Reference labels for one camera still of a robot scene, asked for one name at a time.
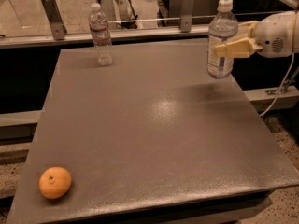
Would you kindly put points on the left metal bracket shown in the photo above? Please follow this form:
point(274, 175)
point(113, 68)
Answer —
point(54, 18)

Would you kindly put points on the red label water bottle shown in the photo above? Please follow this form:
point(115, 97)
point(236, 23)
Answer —
point(100, 33)

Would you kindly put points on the metal rail frame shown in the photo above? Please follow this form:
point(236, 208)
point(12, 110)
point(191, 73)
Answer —
point(116, 35)

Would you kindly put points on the orange fruit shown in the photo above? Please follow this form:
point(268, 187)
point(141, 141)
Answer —
point(55, 182)

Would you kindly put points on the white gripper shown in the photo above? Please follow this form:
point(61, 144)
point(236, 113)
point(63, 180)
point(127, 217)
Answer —
point(275, 34)

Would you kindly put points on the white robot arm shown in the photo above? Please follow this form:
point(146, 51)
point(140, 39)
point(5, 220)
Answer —
point(295, 35)

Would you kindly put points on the right metal bracket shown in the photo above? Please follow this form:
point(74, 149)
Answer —
point(186, 15)

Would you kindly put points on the metal bracket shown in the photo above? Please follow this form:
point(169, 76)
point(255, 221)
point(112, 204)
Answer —
point(54, 18)
point(186, 15)

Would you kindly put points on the blue label plastic bottle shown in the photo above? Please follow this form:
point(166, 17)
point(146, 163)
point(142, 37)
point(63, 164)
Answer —
point(223, 27)

